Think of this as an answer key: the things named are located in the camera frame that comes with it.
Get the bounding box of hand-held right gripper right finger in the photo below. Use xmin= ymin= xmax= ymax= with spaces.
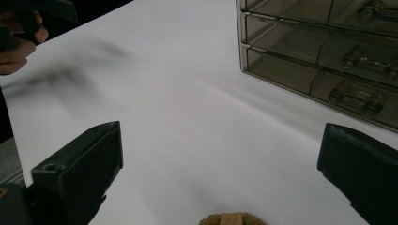
xmin=317 ymin=122 xmax=398 ymax=225

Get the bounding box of smoky clear plastic drawer cabinet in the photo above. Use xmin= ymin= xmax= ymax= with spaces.
xmin=235 ymin=0 xmax=398 ymax=134

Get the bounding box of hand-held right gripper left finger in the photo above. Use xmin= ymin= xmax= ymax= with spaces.
xmin=31 ymin=121 xmax=124 ymax=225

